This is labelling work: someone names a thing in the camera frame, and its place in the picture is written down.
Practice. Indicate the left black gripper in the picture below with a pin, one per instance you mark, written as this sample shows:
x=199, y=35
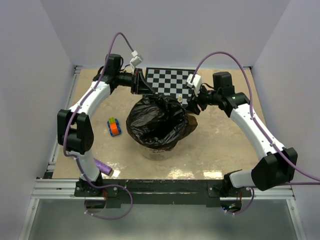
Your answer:
x=140, y=86

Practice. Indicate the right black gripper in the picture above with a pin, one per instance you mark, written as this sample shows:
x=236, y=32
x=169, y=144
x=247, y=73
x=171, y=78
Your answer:
x=193, y=101

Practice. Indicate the black trash bag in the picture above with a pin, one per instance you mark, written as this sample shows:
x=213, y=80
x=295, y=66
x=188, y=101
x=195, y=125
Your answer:
x=159, y=121

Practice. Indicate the beige round trash bin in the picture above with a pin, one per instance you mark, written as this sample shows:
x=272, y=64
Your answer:
x=155, y=154

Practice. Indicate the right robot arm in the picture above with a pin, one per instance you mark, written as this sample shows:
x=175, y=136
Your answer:
x=275, y=162

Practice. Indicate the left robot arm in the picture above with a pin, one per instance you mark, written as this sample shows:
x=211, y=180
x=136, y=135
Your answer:
x=74, y=129

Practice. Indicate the white chess piece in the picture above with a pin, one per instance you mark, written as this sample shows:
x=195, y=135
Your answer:
x=180, y=98

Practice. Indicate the black white chessboard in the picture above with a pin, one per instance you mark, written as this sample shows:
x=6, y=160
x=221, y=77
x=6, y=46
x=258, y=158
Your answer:
x=170, y=81

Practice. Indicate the colourful toy block car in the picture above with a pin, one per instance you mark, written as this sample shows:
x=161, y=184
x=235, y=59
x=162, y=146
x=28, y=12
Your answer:
x=114, y=127

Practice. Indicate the purple glitter microphone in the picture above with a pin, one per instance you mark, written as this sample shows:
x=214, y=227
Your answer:
x=103, y=168

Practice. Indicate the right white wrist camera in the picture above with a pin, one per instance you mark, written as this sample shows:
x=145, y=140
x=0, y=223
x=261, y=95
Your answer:
x=194, y=83

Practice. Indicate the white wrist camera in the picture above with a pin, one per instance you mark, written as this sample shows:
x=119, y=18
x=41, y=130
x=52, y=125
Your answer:
x=135, y=60
x=194, y=83

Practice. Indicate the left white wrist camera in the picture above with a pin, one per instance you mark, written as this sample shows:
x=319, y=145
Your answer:
x=135, y=60

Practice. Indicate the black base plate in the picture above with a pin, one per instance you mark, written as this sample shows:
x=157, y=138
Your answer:
x=206, y=192

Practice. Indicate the aluminium left rail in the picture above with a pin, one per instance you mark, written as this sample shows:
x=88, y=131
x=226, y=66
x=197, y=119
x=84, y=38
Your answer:
x=56, y=149

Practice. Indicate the aluminium rail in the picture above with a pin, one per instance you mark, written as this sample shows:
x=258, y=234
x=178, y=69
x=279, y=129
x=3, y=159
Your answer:
x=56, y=149
x=65, y=188

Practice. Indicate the aluminium front rail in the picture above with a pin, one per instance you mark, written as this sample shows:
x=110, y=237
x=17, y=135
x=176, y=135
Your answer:
x=65, y=188

